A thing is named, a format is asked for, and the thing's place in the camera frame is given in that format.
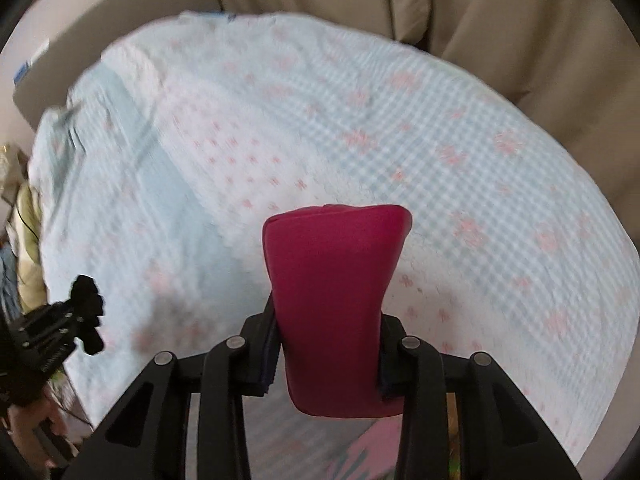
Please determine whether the magenta soft pouch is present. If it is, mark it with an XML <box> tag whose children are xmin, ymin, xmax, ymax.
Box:
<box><xmin>262</xmin><ymin>205</ymin><xmax>412</xmax><ymax>419</ymax></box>

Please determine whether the left hand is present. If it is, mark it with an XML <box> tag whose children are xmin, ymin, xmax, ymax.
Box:
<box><xmin>8</xmin><ymin>390</ymin><xmax>67</xmax><ymax>470</ymax></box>

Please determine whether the cardboard box with pink lining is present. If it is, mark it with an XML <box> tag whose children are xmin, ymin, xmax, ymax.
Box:
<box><xmin>324</xmin><ymin>393</ymin><xmax>461</xmax><ymax>480</ymax></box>

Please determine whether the blue checked bed sheet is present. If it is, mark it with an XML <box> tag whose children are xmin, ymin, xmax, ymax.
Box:
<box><xmin>29</xmin><ymin>14</ymin><xmax>639</xmax><ymax>460</ymax></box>

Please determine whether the beige curtain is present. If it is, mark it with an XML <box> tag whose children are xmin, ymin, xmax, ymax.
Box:
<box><xmin>218</xmin><ymin>0</ymin><xmax>639</xmax><ymax>236</ymax></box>

